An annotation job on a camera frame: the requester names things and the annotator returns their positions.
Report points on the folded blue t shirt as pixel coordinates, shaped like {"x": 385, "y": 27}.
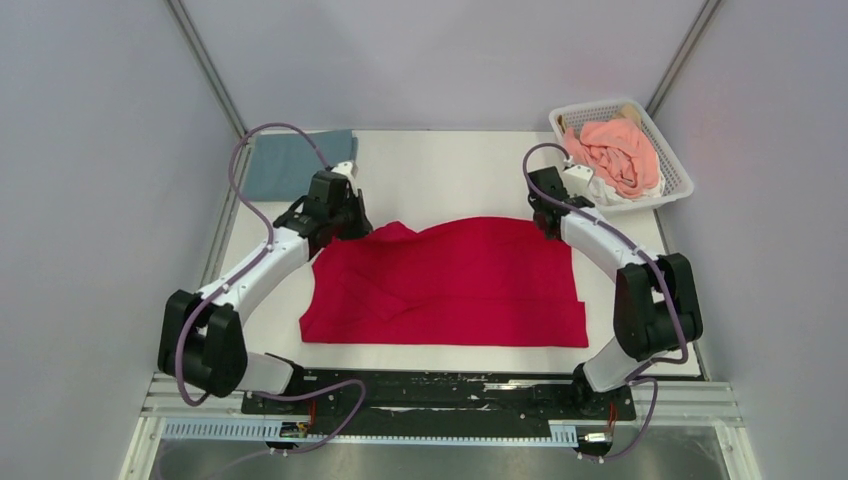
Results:
{"x": 282, "y": 165}

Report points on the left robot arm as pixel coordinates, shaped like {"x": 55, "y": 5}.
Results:
{"x": 202, "y": 340}

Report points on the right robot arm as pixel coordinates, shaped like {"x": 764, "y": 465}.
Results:
{"x": 656, "y": 311}

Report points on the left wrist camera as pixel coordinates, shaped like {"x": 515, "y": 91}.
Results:
{"x": 348, "y": 169}

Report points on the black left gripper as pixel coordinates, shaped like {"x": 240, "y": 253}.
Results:
{"x": 364, "y": 225}

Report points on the pink t shirt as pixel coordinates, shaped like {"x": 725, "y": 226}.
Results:
{"x": 620, "y": 154}

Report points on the aluminium frame rail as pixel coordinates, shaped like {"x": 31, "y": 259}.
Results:
{"x": 189, "y": 414}

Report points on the red t shirt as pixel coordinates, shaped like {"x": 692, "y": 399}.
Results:
{"x": 482, "y": 281}

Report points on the beige garment in basket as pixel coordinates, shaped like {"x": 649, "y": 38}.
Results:
{"x": 576, "y": 115}

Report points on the white plastic laundry basket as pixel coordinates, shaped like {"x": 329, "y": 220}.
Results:
{"x": 678, "y": 183}

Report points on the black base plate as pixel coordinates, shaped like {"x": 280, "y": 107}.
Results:
{"x": 408, "y": 403}

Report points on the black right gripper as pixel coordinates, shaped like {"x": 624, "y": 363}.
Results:
{"x": 569, "y": 196}

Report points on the white t shirt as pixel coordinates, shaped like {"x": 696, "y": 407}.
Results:
{"x": 606, "y": 195}

